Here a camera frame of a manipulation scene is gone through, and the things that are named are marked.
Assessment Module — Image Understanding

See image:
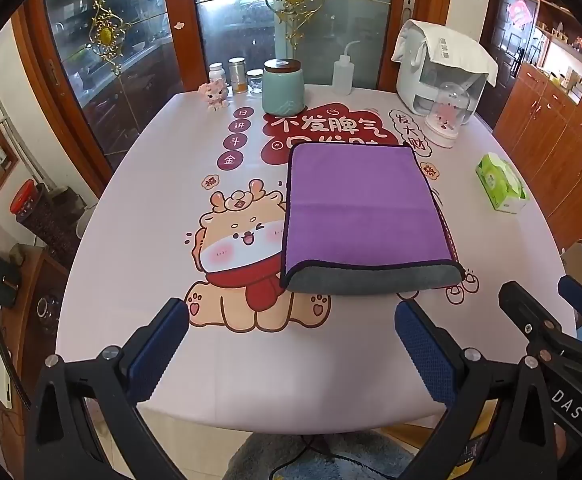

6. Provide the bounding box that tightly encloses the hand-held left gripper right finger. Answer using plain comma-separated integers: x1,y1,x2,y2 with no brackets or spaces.
394,299,568,480

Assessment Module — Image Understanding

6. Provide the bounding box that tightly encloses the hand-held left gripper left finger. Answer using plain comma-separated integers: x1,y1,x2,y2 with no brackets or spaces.
23,297,192,480

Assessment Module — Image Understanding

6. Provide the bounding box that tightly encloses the purple and grey towel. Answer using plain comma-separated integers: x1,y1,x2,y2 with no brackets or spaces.
279,142,466,295

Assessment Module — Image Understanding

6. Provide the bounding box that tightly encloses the cardboard box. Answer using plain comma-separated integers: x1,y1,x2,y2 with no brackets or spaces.
562,242,582,282

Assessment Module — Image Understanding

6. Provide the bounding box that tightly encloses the pink cartoon printed tablecloth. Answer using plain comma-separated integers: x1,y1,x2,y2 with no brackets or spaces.
53,82,579,433

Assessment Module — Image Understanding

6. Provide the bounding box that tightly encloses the green tissue pack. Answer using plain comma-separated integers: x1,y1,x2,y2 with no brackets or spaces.
475,152,530,215

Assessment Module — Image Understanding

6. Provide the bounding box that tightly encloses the wooden side table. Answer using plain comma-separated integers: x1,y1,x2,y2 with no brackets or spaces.
0,244,68,363

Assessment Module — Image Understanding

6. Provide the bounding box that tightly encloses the fluffy grey rug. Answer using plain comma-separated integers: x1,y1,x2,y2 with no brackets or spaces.
227,429,418,480

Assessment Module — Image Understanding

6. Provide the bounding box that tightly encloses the white router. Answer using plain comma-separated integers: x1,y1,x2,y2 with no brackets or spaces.
0,344,14,409

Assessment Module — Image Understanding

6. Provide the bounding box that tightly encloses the wooden cabinet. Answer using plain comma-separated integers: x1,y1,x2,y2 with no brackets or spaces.
492,54,582,252

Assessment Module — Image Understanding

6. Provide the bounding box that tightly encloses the red-lidded plastic jar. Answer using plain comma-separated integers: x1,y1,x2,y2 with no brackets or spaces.
10,179,40,222

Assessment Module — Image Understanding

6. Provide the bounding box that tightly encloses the glass dome with pink figurine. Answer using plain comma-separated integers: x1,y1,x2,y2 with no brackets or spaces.
424,81,474,149

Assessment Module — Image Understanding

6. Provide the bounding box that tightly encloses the white kitchen appliance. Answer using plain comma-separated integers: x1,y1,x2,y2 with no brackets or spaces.
396,19,492,114

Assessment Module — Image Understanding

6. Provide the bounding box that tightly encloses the dark wooden entrance door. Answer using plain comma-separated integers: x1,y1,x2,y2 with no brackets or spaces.
480,0,542,92

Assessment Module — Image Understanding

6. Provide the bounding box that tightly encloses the white cloth cover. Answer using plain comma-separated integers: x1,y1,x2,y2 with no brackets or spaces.
391,19,500,89

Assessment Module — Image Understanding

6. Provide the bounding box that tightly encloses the pink dragon figurine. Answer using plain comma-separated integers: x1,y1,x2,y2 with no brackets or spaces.
198,79,230,112

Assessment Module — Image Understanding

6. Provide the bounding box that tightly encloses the white-capped small bottle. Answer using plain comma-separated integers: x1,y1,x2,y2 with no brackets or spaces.
209,62,228,92

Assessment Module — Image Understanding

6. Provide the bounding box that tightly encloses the jar with yellow contents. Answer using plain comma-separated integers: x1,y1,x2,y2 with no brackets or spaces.
228,57,248,95

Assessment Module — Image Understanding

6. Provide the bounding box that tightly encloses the red door decoration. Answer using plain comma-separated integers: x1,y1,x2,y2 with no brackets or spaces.
508,0,533,26

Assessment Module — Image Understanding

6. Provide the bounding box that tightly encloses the clear squeeze bottle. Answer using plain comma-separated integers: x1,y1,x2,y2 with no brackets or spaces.
333,40,363,96

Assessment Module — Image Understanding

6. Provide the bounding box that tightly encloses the teal canister with wooden lid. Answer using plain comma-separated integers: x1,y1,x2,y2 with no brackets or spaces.
262,58,306,115

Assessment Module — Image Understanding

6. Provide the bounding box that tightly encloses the glass sliding door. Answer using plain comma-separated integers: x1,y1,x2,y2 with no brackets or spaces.
190,0,402,92
13,0,194,186

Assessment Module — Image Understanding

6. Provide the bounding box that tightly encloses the thin black cable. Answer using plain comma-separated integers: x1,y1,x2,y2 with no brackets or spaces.
270,434,412,480

